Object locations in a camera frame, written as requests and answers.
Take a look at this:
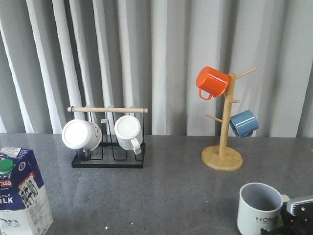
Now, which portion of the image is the orange mug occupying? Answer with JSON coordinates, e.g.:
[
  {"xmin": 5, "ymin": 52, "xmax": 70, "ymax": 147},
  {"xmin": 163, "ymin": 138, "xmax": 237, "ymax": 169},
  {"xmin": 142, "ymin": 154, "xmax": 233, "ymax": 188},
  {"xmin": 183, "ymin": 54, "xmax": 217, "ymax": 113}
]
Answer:
[{"xmin": 196, "ymin": 67, "xmax": 230, "ymax": 100}]

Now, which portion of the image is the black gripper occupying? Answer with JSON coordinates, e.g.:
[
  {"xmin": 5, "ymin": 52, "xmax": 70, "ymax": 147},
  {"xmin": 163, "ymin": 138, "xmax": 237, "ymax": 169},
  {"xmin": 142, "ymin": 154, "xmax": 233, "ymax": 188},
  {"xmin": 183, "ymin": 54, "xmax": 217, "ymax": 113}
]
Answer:
[{"xmin": 261, "ymin": 208, "xmax": 313, "ymax": 235}]

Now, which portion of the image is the white ribbed mug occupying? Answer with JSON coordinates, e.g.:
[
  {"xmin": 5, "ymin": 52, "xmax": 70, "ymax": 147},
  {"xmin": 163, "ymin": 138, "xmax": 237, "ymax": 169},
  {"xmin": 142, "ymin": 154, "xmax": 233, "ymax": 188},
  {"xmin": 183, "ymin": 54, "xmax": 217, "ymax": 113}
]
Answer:
[{"xmin": 114, "ymin": 116, "xmax": 143, "ymax": 155}]

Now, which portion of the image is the white HOME mug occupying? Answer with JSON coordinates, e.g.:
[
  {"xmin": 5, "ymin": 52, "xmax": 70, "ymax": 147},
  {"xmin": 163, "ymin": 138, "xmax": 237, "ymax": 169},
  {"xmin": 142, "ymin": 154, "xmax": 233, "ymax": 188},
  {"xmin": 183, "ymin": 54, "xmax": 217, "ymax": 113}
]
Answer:
[{"xmin": 237, "ymin": 183, "xmax": 289, "ymax": 235}]

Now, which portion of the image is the blue mug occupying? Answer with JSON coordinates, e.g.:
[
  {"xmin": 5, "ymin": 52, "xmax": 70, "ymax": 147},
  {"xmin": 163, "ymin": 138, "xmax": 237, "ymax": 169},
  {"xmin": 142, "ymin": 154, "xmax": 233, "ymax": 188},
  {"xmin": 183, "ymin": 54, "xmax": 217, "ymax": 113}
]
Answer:
[{"xmin": 230, "ymin": 110, "xmax": 259, "ymax": 138}]

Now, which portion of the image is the wooden mug tree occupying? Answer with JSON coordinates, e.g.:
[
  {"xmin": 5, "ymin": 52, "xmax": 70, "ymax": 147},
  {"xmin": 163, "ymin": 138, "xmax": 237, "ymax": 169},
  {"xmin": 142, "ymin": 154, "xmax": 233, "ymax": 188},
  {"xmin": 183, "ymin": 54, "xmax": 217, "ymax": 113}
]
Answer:
[{"xmin": 201, "ymin": 68, "xmax": 256, "ymax": 171}]

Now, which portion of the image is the black wire mug rack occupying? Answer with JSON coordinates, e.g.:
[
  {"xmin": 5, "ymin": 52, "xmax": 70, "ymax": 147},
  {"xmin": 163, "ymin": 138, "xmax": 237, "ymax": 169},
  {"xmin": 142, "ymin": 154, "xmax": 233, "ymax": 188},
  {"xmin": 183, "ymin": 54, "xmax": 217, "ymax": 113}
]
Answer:
[{"xmin": 67, "ymin": 106, "xmax": 148, "ymax": 168}]

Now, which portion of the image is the blue white milk carton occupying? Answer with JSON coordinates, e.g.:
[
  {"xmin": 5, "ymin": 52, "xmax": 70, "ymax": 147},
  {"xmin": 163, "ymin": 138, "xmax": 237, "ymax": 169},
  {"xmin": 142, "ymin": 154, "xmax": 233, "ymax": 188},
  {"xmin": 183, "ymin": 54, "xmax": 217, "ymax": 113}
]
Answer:
[{"xmin": 0, "ymin": 147, "xmax": 53, "ymax": 235}]

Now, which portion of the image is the grey pleated curtain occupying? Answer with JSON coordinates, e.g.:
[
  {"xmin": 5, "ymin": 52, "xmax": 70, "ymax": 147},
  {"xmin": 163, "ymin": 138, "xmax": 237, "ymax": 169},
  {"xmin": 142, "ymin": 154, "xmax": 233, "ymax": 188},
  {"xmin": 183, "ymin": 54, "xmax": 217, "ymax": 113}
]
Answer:
[{"xmin": 0, "ymin": 0, "xmax": 313, "ymax": 138}]

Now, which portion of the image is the white smiley mug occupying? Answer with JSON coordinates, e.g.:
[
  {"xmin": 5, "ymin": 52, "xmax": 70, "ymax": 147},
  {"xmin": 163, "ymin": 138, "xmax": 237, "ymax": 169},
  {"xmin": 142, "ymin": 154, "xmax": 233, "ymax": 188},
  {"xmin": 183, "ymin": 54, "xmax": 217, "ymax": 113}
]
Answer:
[{"xmin": 62, "ymin": 119, "xmax": 102, "ymax": 161}]

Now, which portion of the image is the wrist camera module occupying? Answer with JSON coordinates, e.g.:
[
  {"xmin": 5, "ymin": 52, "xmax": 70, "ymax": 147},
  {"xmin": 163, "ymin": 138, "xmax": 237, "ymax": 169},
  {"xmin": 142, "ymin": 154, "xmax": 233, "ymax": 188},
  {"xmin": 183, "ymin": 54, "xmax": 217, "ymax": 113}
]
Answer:
[{"xmin": 287, "ymin": 195, "xmax": 313, "ymax": 217}]

